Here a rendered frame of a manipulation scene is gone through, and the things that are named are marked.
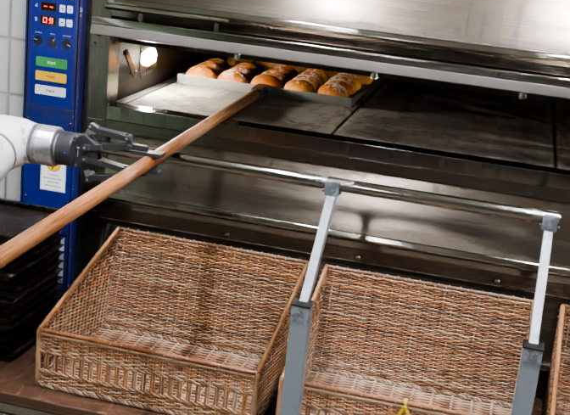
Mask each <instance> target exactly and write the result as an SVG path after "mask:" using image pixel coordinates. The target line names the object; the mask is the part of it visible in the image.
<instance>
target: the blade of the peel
mask: <svg viewBox="0 0 570 415"><path fill-rule="evenodd" d="M186 73H187V72H183V73H180V74H177V83H183V84H189V85H195V86H201V87H213V88H219V89H225V90H231V91H238V92H244V93H248V92H250V90H251V87H253V86H255V84H248V83H242V82H236V81H225V80H218V79H212V78H206V77H200V76H189V75H186ZM368 89H369V87H361V88H360V90H359V91H356V93H355V94H354V96H353V97H352V98H346V97H339V96H333V95H327V94H320V93H309V92H303V91H297V90H291V89H285V88H279V87H268V93H267V96H273V97H279V98H291V99H297V100H303V101H309V102H315V103H321V104H332V105H338V106H344V107H350V108H351V107H352V106H353V105H354V104H355V103H356V101H357V100H358V99H359V98H360V97H361V96H362V95H363V94H364V93H365V92H366V91H367V90H368Z"/></svg>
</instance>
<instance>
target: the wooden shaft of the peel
mask: <svg viewBox="0 0 570 415"><path fill-rule="evenodd" d="M259 97H260V91H259V90H258V89H253V90H251V91H250V92H248V93H246V94H244V95H243V96H242V97H240V98H238V99H237V100H235V101H233V102H232V103H230V104H228V105H227V106H226V107H224V108H222V109H220V110H219V111H217V112H215V113H214V114H213V115H211V116H209V117H208V118H206V119H204V120H203V121H201V122H199V123H198V124H197V125H195V126H193V127H191V128H190V129H188V130H186V131H185V132H184V133H182V134H180V135H179V136H177V137H175V138H173V139H172V140H170V141H169V142H168V143H166V144H164V145H162V146H161V147H159V148H158V149H156V151H162V152H165V156H164V157H162V158H155V157H149V156H144V157H143V158H141V159H140V160H138V161H137V162H135V163H133V164H132V165H130V166H128V167H126V168H125V169H124V170H123V171H120V172H119V173H117V174H115V175H114V176H112V177H111V178H109V179H108V180H106V181H105V182H102V183H101V184H99V185H97V186H96V187H95V188H93V189H91V190H90V191H88V192H87V193H84V194H83V195H82V196H80V197H79V198H77V199H75V200H73V201H72V202H70V203H69V204H67V205H66V206H64V207H62V208H61V209H59V210H57V211H55V212H54V213H53V214H52V215H50V216H48V217H46V218H44V219H43V220H41V221H40V222H38V223H37V224H35V225H34V226H32V227H30V228H28V229H26V230H25V231H24V232H22V233H20V234H19V235H17V236H16V237H14V238H12V239H10V240H9V241H8V242H6V243H5V244H2V245H1V246H0V269H1V268H2V267H4V266H6V265H7V264H8V263H9V262H11V261H13V260H14V259H16V258H17V257H19V256H20V255H22V254H24V253H25V252H26V251H28V250H30V249H31V248H33V247H34V246H36V245H37V244H39V243H41V241H43V240H44V239H46V238H48V237H49V236H51V235H52V234H54V233H56V232H57V231H58V230H59V229H61V228H62V227H64V226H66V225H67V224H69V223H70V222H72V221H74V220H75V219H76V218H77V217H79V216H81V215H83V214H84V213H86V212H87V211H89V210H90V209H91V208H93V207H94V206H96V205H98V204H99V203H101V202H102V201H104V200H105V199H107V198H108V197H109V196H111V195H112V194H114V193H116V192H117V191H119V190H120V189H122V188H123V187H124V186H126V185H127V184H129V183H130V182H132V181H134V180H136V179H137V178H139V177H140V176H141V175H143V174H144V173H146V172H147V171H149V170H151V169H152V168H154V167H155V166H156V165H158V164H159V163H161V162H162V161H164V160H166V159H167V158H169V157H170V156H172V155H173V154H174V153H176V152H177V151H179V150H180V149H182V148H184V147H185V146H187V145H188V144H190V143H191V142H193V141H194V140H196V139H197V138H199V137H201V136H202V135H204V134H205V133H206V132H208V131H209V130H211V129H212V128H214V127H215V126H217V125H219V124H220V123H222V122H223V121H224V120H226V119H227V118H229V117H230V116H232V115H234V114H235V113H237V112H238V111H239V110H241V109H242V108H244V107H246V106H247V105H249V104H251V103H252V102H254V101H255V100H256V99H257V98H259Z"/></svg>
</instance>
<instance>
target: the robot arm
mask: <svg viewBox="0 0 570 415"><path fill-rule="evenodd" d="M91 134H99V135H102V136H105V137H111V138H115V139H119V140H122V141H126V142H125V143H106V142H99V141H98V140H97V139H96V138H95V137H93V136H92V135H91ZM148 147H149V146H148V145H145V144H138V143H134V141H133V136H132V135H131V134H129V133H125V132H119V131H116V130H113V129H109V128H106V127H102V126H100V125H99V124H97V123H96V122H93V123H90V124H88V125H87V131H86V132H83V133H77V132H67V131H64V129H63V128H62V127H59V126H49V125H44V124H38V123H35V122H33V121H30V120H27V119H25V118H21V117H16V116H12V115H0V182H1V181H2V180H3V179H4V178H5V177H6V176H7V174H8V172H9V171H11V170H13V169H14V168H16V167H20V166H23V165H24V164H29V163H30V164H35V165H47V166H53V167H55V166H57V165H67V166H73V167H77V168H79V169H80V170H82V171H84V173H85V176H86V177H85V182H91V181H94V180H99V181H106V180H108V179H109V178H111V177H112V176H114V175H115V174H117V173H103V172H97V173H95V171H90V170H89V168H91V167H92V166H94V165H97V166H102V167H105V168H108V169H110V170H114V171H118V172H120V171H123V170H124V169H125V168H126V167H128V165H123V164H121V163H118V162H115V161H112V160H107V159H106V158H104V157H101V150H128V151H129V150H131V154H137V155H143V156H149V157H155V158H162V157H164V156H165V152H162V151H156V150H150V149H148ZM164 172H165V169H161V168H157V167H154V168H152V169H151V170H149V171H147V172H146V173H144V174H143V175H141V177H145V176H146V175H147V173H149V174H154V175H161V174H162V173H164Z"/></svg>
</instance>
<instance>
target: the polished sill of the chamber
mask: <svg viewBox="0 0 570 415"><path fill-rule="evenodd" d="M206 118H208V116H207V115H197V114H191V113H185V112H180V111H174V110H167V109H157V108H151V107H146V106H140V105H134V104H123V103H117V102H114V103H112V104H109V105H107V112H106V120H110V121H120V122H125V123H131V124H138V125H143V126H153V127H159V128H164V129H171V130H176V131H182V132H185V131H186V130H188V129H190V128H191V127H193V126H195V125H197V124H198V123H199V122H201V121H203V120H204V119H206ZM204 135H209V136H215V137H225V138H230V139H237V140H242V141H248V142H253V143H263V144H270V145H275V146H281V147H287V148H292V149H303V150H309V151H314V152H320V153H325V154H335V155H342V156H347V157H353V158H358V159H364V160H375V161H380V162H386V163H391V164H397V165H408V166H413V167H419V168H424V169H430V170H436V171H447V172H452V173H458V174H463V175H469V176H475V177H485V178H491V179H496V180H502V181H508V182H518V183H524V184H529V185H535V186H541V187H547V188H557V189H562V190H568V191H570V170H565V169H559V168H554V167H548V166H542V165H531V164H525V163H520V162H514V161H508V160H497V159H491V158H486V157H480V156H474V155H468V154H458V153H451V152H446V151H440V150H434V149H424V148H418V147H412V146H406V145H400V144H395V143H384V142H378V141H372V140H366V139H360V138H355V137H344V136H339V135H332V134H326V133H321V132H310V131H305V130H299V129H293V128H287V127H281V126H271V125H265V124H259V123H253V122H247V121H236V120H231V119H226V120H224V121H223V122H222V123H220V124H219V125H217V126H215V127H214V128H212V129H211V130H209V131H208V132H206V133H205V134H204Z"/></svg>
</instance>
